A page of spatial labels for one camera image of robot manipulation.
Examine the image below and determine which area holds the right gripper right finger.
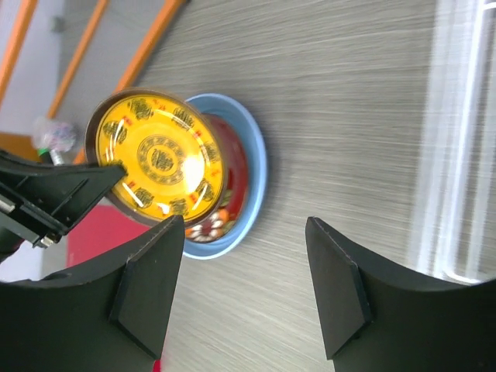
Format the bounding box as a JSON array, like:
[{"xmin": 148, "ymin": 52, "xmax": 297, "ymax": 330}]
[{"xmin": 305, "ymin": 217, "xmax": 495, "ymax": 371}]

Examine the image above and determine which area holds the white pink pen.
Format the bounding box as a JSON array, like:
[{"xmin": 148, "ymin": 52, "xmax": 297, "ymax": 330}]
[{"xmin": 50, "ymin": 150, "xmax": 64, "ymax": 166}]

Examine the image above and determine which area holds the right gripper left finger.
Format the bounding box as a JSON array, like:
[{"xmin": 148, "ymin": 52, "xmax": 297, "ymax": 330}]
[{"xmin": 1, "ymin": 216, "xmax": 184, "ymax": 371}]

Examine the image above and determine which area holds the light blue plate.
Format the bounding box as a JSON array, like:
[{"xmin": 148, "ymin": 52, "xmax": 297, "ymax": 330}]
[{"xmin": 183, "ymin": 93, "xmax": 269, "ymax": 260}]

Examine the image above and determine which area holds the orange wooden rack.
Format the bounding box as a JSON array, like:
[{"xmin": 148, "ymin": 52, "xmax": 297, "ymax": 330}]
[{"xmin": 1, "ymin": 1, "xmax": 187, "ymax": 160}]

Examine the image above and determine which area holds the red acrylic board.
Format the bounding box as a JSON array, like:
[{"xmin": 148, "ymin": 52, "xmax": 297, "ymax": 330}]
[{"xmin": 65, "ymin": 205, "xmax": 162, "ymax": 372}]

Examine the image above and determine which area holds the yellow patterned plate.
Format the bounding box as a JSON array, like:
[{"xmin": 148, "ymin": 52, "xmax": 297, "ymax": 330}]
[{"xmin": 84, "ymin": 88, "xmax": 228, "ymax": 226}]

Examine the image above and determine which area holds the clear plastic cup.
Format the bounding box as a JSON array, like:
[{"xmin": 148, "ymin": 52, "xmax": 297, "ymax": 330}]
[{"xmin": 31, "ymin": 117, "xmax": 78, "ymax": 152}]

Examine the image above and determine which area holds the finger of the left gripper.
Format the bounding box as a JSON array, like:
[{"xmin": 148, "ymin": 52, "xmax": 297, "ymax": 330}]
[{"xmin": 1, "ymin": 150, "xmax": 126, "ymax": 249}]

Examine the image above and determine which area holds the green highlighter marker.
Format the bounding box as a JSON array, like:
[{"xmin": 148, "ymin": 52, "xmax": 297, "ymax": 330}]
[{"xmin": 37, "ymin": 148, "xmax": 53, "ymax": 164}]

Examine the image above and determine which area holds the red floral plate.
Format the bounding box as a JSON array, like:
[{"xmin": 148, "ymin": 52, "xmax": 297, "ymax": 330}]
[{"xmin": 185, "ymin": 114, "xmax": 249, "ymax": 243}]

